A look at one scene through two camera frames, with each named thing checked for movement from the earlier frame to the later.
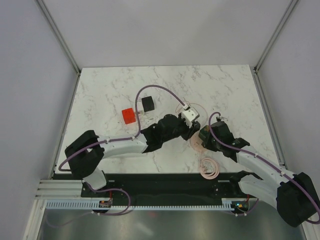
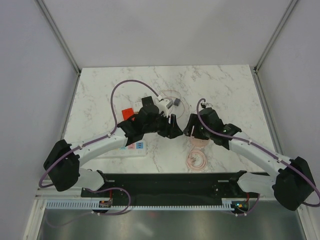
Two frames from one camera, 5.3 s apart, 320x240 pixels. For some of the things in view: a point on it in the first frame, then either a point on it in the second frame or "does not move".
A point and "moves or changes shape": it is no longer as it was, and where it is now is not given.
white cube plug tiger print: x=141 y=113 moves or changes shape
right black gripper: x=206 y=144 → x=194 y=120
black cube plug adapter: x=148 y=103 does not move
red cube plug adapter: x=128 y=115 does not move
